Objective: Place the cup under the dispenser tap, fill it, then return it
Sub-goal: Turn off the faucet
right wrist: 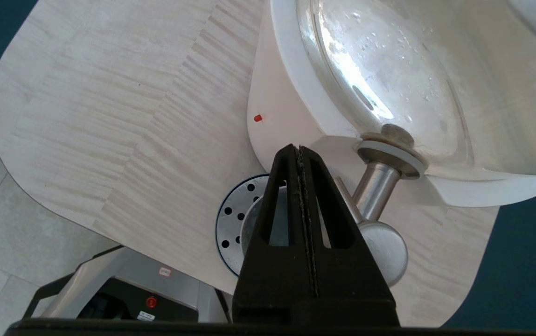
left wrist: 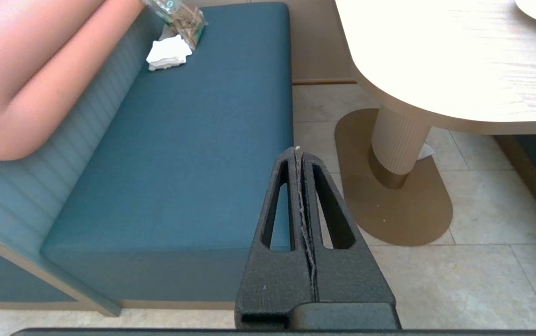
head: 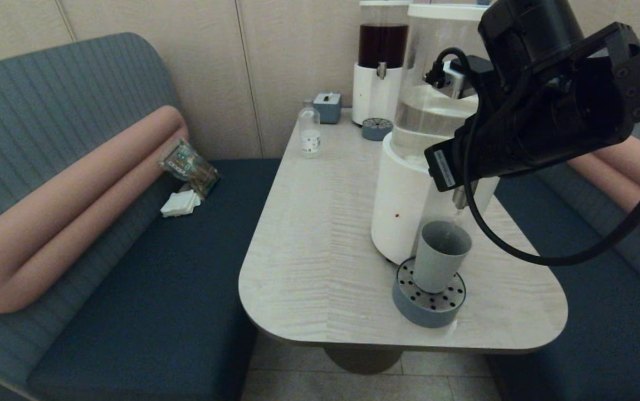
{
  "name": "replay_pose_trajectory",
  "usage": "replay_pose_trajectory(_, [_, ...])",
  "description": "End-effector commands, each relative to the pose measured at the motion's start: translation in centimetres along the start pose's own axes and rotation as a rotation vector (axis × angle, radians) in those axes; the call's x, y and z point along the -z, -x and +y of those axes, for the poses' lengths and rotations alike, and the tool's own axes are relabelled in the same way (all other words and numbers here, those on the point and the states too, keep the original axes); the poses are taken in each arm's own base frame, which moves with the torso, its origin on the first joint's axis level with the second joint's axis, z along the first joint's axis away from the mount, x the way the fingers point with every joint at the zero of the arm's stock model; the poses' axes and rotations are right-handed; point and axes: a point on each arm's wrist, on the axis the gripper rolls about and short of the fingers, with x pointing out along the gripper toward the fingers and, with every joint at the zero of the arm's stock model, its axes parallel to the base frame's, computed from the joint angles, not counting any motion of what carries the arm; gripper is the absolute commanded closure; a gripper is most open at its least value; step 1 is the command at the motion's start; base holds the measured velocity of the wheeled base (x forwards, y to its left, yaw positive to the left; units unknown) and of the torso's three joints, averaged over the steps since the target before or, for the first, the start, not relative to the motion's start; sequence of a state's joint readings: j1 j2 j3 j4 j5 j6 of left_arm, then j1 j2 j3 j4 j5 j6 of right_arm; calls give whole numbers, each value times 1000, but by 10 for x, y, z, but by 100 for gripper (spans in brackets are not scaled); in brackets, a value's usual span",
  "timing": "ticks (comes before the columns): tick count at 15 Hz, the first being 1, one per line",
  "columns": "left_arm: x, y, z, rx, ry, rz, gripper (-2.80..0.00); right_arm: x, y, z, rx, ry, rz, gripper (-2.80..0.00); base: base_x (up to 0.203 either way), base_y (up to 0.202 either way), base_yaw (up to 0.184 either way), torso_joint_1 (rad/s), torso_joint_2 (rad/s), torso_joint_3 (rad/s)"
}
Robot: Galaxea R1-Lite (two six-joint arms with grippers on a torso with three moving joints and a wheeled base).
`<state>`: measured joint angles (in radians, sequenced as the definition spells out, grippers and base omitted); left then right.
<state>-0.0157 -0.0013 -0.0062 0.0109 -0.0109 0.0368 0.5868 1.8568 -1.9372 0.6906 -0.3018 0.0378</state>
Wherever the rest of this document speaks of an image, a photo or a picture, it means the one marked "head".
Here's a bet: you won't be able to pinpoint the large blue round drip tray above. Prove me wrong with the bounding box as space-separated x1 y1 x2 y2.
392 256 467 328

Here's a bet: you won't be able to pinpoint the silver water dispenser tap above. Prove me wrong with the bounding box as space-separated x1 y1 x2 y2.
452 187 479 210

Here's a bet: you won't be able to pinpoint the white folded napkins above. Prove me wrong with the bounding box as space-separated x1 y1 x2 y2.
160 190 202 218

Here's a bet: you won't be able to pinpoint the clear tank water dispenser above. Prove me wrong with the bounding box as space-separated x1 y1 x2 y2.
372 17 499 265

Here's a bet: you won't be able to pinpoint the water dispenser white lid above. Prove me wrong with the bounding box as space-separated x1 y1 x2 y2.
407 0 490 21

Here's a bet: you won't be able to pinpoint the dark drink dispenser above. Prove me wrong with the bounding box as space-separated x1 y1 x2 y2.
351 4 409 125

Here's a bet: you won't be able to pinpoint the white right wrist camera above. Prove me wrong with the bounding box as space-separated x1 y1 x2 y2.
443 60 479 99

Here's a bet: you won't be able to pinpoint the pink bolster cushion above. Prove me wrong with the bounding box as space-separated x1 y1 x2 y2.
568 136 640 251
0 106 189 314

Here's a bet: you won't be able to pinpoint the green snack bag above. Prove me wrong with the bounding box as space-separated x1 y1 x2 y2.
158 138 221 200

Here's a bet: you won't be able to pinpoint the small clear bottle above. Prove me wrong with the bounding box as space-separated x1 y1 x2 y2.
298 99 321 158

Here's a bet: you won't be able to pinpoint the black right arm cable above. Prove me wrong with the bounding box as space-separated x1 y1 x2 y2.
424 47 640 267

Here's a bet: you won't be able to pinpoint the small blue round drip tray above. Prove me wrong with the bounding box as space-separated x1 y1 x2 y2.
361 117 393 141

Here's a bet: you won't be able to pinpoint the grey-blue plastic cup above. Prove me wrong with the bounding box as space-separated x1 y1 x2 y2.
413 221 473 295

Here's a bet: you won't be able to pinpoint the blue-grey booth sofa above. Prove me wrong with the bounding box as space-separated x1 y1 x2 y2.
487 111 640 401
0 32 281 401

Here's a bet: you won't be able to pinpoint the blue-grey tissue box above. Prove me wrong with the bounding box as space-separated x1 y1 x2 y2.
313 92 342 124

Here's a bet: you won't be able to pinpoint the dark round table pedestal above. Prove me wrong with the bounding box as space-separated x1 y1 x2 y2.
323 345 404 375

